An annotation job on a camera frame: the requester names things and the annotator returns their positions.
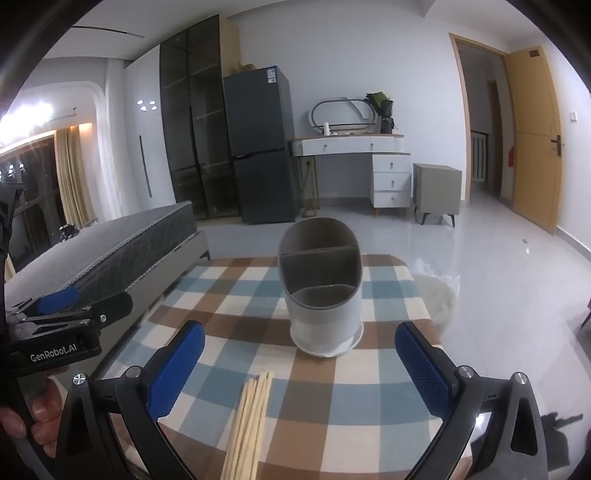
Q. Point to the white vanity desk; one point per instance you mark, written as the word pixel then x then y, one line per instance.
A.
pixel 369 157

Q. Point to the tan curtain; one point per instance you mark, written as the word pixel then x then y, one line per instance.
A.
pixel 71 180

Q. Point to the white sheer curtain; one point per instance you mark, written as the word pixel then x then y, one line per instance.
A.
pixel 115 138

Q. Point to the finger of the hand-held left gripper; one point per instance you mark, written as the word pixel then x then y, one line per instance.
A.
pixel 57 297
pixel 108 307

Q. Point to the checkered tablecloth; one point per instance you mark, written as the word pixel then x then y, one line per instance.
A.
pixel 231 304

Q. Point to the person's left hand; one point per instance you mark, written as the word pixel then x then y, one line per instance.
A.
pixel 48 408

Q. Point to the oval vanity mirror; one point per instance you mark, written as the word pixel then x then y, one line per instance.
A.
pixel 341 113

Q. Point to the tan door frame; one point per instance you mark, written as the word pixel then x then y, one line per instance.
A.
pixel 466 120

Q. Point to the white railing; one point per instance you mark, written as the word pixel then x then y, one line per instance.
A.
pixel 479 154

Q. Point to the grey nightstand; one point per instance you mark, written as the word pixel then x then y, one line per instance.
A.
pixel 436 189

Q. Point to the tan wooden door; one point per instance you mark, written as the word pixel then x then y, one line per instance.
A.
pixel 531 138

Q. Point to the white wardrobe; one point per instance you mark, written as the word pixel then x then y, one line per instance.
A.
pixel 147 138

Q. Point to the white round bin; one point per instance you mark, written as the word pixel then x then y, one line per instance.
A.
pixel 436 304

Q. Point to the grey white utensil holder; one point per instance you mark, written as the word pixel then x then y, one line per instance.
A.
pixel 323 318

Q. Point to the dark glass cabinet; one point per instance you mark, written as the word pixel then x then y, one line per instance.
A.
pixel 194 124

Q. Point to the clear plastic wrap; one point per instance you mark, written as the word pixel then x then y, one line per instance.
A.
pixel 438 270

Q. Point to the dark window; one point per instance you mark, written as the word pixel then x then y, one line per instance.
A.
pixel 32 184

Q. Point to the dark grey refrigerator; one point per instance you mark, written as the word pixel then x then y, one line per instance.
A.
pixel 261 147

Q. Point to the grey quilted mattress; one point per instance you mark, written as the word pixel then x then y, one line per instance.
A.
pixel 115 249

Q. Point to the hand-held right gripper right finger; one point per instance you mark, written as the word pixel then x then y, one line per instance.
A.
pixel 422 369

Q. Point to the grey bed frame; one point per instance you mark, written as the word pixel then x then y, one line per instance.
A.
pixel 194 244

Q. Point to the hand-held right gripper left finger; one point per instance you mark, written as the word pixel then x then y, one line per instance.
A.
pixel 178 369

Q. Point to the small black device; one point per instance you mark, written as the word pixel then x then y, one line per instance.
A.
pixel 67 230

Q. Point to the potted plant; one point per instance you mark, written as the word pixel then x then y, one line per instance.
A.
pixel 383 108

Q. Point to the red fire extinguisher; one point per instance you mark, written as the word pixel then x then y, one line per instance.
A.
pixel 511 156

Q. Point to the bundle of wooden chopsticks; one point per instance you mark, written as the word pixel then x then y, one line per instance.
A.
pixel 249 424

